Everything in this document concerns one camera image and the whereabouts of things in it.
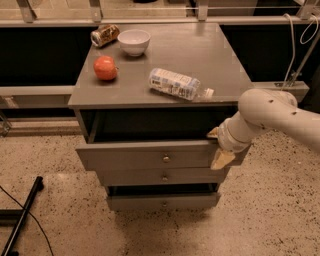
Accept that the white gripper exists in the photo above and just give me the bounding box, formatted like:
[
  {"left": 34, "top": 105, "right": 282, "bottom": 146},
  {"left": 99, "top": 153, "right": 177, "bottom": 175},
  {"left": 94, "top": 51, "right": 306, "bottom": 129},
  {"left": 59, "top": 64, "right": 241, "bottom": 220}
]
[{"left": 206, "top": 118, "right": 249, "bottom": 170}]

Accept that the clear plastic water bottle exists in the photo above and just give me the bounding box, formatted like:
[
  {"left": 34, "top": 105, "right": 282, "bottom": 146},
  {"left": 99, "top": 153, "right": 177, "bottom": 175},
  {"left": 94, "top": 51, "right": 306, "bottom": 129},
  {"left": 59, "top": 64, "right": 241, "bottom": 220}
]
[{"left": 148, "top": 68, "right": 214, "bottom": 101}]

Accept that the metal railing frame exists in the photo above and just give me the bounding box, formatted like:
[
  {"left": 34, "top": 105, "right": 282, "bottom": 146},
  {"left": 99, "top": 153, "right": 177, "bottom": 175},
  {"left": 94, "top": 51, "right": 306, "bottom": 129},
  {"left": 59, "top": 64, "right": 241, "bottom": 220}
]
[{"left": 1, "top": 0, "right": 319, "bottom": 109}]

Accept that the brown drink can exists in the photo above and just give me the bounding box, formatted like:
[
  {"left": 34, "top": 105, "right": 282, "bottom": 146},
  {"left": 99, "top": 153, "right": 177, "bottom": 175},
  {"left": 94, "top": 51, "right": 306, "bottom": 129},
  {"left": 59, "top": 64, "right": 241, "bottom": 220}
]
[{"left": 90, "top": 24, "right": 120, "bottom": 48}]

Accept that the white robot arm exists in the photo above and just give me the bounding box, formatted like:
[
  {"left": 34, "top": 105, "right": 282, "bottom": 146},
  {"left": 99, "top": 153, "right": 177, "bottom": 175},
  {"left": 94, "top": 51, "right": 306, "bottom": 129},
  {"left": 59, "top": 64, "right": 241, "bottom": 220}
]
[{"left": 207, "top": 89, "right": 320, "bottom": 170}]

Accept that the grey drawer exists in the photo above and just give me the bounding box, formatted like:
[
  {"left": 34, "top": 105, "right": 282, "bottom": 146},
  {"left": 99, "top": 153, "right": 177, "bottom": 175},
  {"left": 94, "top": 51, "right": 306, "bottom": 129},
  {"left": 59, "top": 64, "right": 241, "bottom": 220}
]
[
  {"left": 107, "top": 193, "right": 220, "bottom": 211},
  {"left": 75, "top": 138, "right": 252, "bottom": 172},
  {"left": 97, "top": 167, "right": 229, "bottom": 186}
]

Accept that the grey bottom drawer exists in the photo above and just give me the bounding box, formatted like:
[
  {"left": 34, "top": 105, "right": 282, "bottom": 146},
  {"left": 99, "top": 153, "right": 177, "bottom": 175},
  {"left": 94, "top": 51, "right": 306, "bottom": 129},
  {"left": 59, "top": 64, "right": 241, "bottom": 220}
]
[{"left": 107, "top": 193, "right": 220, "bottom": 211}]

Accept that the thin black floor cable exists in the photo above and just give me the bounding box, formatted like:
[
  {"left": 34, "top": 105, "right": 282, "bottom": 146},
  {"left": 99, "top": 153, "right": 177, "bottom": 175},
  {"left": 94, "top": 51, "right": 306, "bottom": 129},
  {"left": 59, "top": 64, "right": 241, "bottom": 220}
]
[{"left": 0, "top": 185, "right": 55, "bottom": 256}]

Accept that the black stand leg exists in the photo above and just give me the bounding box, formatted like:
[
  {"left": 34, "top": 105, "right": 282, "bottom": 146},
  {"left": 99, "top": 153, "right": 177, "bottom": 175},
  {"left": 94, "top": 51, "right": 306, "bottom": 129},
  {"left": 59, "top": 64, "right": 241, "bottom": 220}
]
[{"left": 0, "top": 176, "right": 44, "bottom": 256}]

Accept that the grey drawer cabinet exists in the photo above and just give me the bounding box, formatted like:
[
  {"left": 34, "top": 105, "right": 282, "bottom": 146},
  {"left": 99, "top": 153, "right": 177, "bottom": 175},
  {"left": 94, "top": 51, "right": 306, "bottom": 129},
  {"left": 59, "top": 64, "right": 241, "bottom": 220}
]
[{"left": 69, "top": 23, "right": 252, "bottom": 198}]

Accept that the grey middle drawer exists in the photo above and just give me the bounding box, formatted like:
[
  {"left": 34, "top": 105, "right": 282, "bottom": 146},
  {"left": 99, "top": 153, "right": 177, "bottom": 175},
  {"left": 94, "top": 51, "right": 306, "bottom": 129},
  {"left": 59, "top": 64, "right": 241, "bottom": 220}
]
[{"left": 97, "top": 167, "right": 229, "bottom": 186}]

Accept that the grey top drawer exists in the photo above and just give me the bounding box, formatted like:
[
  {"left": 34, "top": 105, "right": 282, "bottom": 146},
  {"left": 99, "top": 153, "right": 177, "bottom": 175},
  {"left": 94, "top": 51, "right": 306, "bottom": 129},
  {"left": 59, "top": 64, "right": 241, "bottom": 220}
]
[{"left": 75, "top": 138, "right": 252, "bottom": 172}]

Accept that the red apple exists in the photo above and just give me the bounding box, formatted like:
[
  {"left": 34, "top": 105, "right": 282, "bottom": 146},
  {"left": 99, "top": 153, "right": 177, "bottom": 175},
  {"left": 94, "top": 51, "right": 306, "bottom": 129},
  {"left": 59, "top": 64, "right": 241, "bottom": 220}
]
[{"left": 93, "top": 56, "right": 118, "bottom": 81}]

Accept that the white ceramic bowl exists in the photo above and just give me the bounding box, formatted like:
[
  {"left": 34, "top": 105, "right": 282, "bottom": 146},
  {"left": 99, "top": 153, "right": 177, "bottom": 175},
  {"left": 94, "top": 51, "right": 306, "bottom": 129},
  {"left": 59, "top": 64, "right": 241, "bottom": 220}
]
[{"left": 117, "top": 29, "right": 151, "bottom": 56}]

